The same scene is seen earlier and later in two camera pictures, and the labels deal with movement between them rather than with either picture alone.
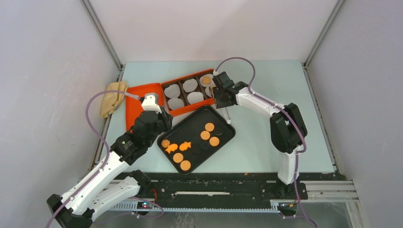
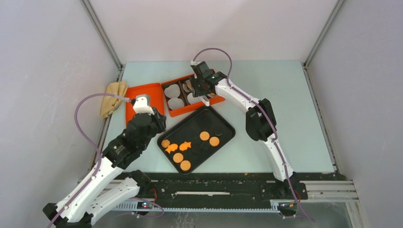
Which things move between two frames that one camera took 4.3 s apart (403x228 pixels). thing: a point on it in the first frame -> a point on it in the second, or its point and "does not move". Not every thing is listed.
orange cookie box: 187,93 does not move
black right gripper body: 219,101 -> 196,87
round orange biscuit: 214,141 does not move
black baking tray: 191,141 does not move
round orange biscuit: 205,135 does not move
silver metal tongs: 225,113 -> 205,99
